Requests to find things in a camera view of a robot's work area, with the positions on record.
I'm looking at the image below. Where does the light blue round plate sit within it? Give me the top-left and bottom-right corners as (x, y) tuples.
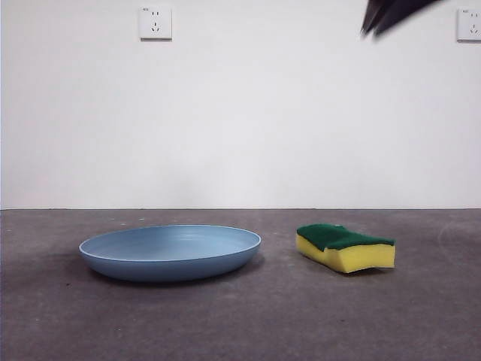
(78, 224), (263, 283)

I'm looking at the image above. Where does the white wall socket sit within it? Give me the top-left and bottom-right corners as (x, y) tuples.
(140, 7), (174, 41)
(457, 8), (481, 43)

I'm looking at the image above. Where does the yellow green scouring sponge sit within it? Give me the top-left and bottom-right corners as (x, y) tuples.
(295, 223), (396, 275)

